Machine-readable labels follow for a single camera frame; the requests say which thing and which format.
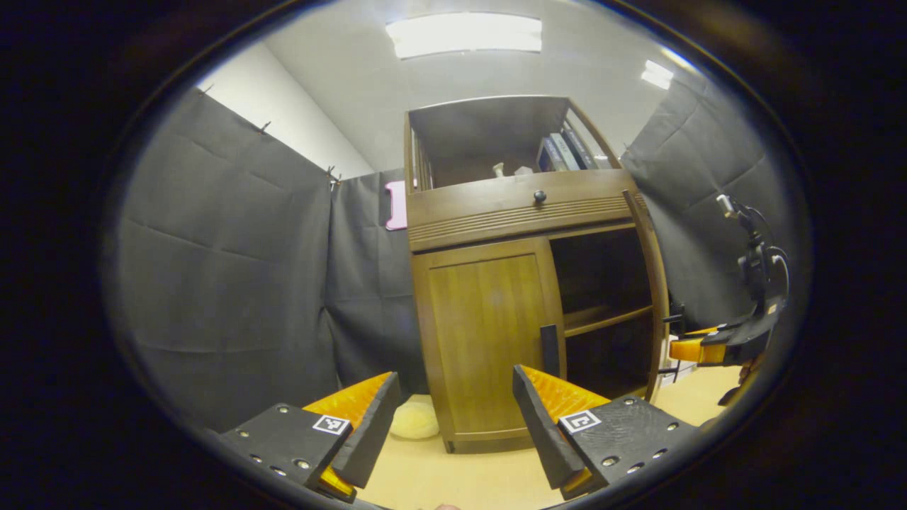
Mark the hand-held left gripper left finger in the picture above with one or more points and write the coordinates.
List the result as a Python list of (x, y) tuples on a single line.
[(375, 439)]

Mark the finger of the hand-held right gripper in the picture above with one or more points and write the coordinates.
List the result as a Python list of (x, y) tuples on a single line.
[(698, 351)]

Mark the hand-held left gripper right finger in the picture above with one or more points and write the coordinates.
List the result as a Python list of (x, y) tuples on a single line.
[(549, 443)]

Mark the wooden cabinet door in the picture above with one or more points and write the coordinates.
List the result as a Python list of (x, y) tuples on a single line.
[(482, 333), (655, 283)]

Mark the wooden double-door shoe cabinet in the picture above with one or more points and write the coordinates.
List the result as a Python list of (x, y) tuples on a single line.
[(496, 205)]

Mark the wooden inner cabinet shelf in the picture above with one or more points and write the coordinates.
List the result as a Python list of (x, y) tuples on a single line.
[(602, 320)]

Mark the wooden cabinet drawer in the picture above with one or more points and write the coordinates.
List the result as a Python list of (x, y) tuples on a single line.
[(496, 209)]

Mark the pale yellow round object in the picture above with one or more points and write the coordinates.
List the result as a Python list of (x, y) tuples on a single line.
[(414, 420)]

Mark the black backdrop cloth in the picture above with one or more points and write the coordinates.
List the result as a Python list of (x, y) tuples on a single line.
[(227, 283)]

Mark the dark grey book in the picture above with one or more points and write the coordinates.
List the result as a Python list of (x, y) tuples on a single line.
[(581, 147)]

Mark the small ceiling light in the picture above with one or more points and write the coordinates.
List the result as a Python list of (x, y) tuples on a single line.
[(657, 74)]

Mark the light grey book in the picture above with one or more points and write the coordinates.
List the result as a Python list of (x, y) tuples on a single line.
[(565, 152)]

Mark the thin blue book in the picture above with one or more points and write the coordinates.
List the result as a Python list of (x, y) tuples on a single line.
[(547, 157)]

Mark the large ceiling light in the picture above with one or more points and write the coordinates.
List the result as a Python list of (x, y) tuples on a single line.
[(464, 34)]

